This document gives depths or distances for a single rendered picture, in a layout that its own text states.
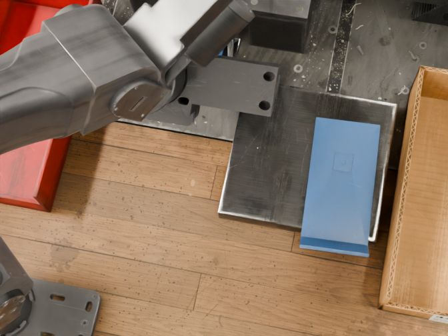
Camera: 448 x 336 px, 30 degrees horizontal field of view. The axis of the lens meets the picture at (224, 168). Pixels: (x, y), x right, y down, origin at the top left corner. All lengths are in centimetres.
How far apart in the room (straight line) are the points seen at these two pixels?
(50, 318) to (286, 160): 30
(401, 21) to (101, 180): 39
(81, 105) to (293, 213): 37
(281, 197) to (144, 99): 31
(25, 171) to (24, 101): 40
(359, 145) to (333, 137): 3
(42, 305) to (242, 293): 21
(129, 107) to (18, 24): 44
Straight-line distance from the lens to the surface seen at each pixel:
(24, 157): 96
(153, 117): 78
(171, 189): 92
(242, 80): 71
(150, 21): 65
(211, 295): 89
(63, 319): 90
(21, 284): 80
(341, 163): 91
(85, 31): 61
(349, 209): 89
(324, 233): 88
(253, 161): 91
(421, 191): 93
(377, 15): 101
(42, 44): 59
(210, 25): 65
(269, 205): 89
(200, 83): 72
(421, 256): 91
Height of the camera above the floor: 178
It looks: 71 degrees down
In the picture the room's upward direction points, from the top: 9 degrees counter-clockwise
